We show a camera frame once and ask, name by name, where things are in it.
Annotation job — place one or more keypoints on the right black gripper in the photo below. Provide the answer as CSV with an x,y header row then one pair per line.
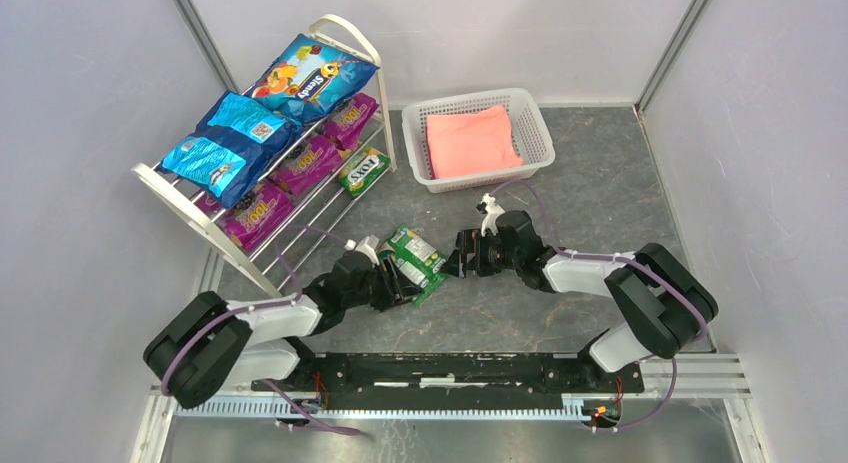
x,y
469,259

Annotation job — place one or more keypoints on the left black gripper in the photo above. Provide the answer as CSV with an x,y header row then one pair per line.
x,y
392,285

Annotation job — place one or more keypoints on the green candy bag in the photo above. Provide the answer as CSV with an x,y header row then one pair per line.
x,y
416,259
363,169

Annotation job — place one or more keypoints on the purple candy bag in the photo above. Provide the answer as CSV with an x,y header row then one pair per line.
x,y
317,158
248,223
346,124

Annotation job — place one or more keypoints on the blue candy bag back side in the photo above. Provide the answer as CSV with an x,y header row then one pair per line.
x,y
231,147

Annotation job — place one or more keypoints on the blue candy bag with fruits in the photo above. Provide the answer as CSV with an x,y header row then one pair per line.
x,y
310,79

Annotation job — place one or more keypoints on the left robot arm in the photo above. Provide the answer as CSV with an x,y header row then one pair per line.
x,y
215,344

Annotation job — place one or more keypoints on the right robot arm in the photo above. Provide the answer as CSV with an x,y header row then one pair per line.
x,y
663,305

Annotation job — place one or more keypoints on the cream metal shelf rack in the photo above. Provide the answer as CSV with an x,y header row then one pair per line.
x,y
199,210

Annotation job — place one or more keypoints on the pink folded cloth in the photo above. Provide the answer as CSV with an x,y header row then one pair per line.
x,y
467,144

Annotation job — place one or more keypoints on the white plastic basket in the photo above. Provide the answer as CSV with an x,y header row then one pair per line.
x,y
531,139

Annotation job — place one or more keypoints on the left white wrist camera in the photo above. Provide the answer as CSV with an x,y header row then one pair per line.
x,y
367,246

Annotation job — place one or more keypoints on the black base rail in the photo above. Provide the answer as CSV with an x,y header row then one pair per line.
x,y
456,381

